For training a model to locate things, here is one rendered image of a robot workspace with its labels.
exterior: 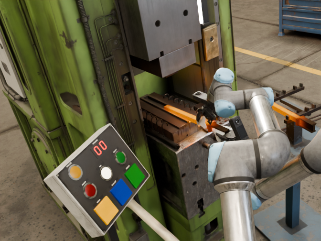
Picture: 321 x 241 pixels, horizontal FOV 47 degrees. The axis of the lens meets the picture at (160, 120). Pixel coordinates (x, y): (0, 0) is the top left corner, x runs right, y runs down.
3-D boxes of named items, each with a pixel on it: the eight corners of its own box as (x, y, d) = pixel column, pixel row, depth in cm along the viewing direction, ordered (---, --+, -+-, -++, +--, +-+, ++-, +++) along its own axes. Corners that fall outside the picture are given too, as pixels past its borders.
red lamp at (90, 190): (99, 193, 132) (96, 184, 129) (88, 200, 130) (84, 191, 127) (95, 189, 134) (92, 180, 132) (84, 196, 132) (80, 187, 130)
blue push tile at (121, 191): (133, 193, 143) (121, 178, 141) (122, 206, 137) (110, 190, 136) (130, 194, 144) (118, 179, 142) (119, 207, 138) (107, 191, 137)
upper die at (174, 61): (196, 62, 169) (194, 42, 164) (162, 78, 160) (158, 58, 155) (144, 46, 200) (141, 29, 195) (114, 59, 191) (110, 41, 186)
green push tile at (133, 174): (145, 176, 150) (134, 162, 148) (136, 188, 145) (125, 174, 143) (142, 177, 151) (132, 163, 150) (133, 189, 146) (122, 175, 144)
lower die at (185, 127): (204, 126, 186) (202, 112, 182) (174, 144, 177) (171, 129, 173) (156, 103, 217) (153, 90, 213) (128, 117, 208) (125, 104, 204)
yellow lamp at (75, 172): (84, 175, 130) (81, 166, 128) (72, 182, 128) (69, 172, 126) (80, 171, 132) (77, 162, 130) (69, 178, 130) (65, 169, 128)
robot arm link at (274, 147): (303, 149, 97) (270, 78, 140) (260, 153, 99) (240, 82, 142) (302, 183, 103) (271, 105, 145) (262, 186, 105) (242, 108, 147)
